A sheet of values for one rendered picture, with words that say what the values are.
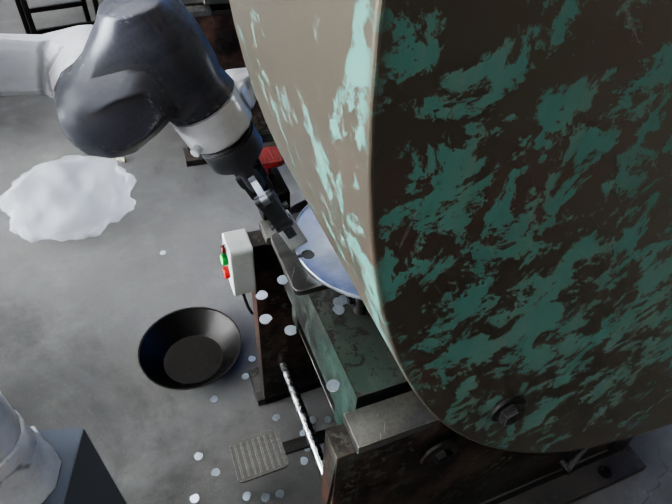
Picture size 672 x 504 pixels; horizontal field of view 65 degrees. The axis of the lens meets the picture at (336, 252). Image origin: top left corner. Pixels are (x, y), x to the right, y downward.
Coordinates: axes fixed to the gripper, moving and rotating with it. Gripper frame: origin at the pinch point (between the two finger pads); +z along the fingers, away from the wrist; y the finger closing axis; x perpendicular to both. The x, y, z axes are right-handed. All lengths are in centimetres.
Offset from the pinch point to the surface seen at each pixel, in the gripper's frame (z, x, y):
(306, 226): 7.6, 2.3, -6.4
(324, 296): 20.8, -1.6, -1.6
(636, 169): -40, 15, 47
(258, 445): 59, -35, -2
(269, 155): 10.4, 3.0, -32.4
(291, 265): 5.5, -2.8, 1.4
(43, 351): 53, -88, -63
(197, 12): 26, 7, -151
